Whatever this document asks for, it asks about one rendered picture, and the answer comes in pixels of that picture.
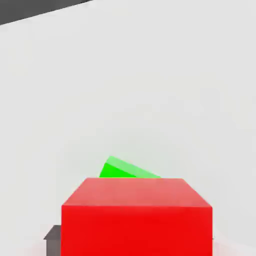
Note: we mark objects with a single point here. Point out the small red cube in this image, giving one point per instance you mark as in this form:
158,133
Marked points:
136,224

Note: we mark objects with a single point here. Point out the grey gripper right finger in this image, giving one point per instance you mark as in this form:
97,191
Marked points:
217,249

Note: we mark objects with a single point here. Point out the small green cube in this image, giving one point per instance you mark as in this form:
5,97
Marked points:
118,170

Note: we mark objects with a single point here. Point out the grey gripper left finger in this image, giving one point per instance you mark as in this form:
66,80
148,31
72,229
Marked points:
53,241

